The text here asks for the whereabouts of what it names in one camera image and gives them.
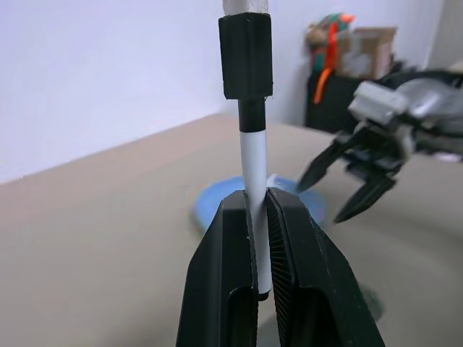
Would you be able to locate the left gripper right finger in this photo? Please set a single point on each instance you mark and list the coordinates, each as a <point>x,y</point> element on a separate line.
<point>311,282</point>

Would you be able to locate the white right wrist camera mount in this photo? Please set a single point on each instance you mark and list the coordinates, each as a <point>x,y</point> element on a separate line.
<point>376,101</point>

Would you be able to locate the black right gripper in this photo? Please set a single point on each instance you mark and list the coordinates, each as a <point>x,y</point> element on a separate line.
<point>380,152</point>

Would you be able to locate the brown cardboard box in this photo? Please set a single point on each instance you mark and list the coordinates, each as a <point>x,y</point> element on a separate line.
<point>369,50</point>

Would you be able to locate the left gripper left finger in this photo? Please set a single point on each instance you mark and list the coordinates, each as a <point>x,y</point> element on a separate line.
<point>217,271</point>

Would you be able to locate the blue plastic plate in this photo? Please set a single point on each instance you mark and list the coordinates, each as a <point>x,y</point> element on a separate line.
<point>213,202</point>

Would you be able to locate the black cabinet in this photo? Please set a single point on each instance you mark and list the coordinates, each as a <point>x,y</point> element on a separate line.
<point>332,108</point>

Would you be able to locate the white marker with black cap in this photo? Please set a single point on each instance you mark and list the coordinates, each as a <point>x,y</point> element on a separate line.
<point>253,162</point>

